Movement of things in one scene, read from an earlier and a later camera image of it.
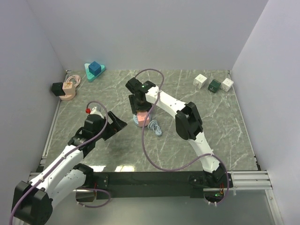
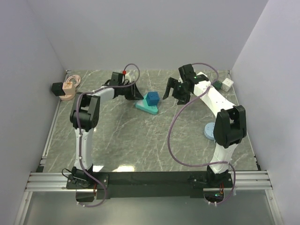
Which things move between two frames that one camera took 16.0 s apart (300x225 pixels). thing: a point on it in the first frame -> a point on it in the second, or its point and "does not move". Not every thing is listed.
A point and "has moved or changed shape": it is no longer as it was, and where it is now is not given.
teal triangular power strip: x=90 y=77 has moved or changed shape
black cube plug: x=57 y=89 does not move
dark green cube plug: x=214 y=86 does not move
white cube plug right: x=226 y=84 does not move
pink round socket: x=67 y=97 does not move
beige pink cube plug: x=67 y=87 does not move
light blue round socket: x=135 y=120 -> x=208 y=130
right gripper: x=135 y=108 -> x=171 y=83
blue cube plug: x=94 y=68 has moved or changed shape
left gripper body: x=112 y=128 -> x=128 y=92
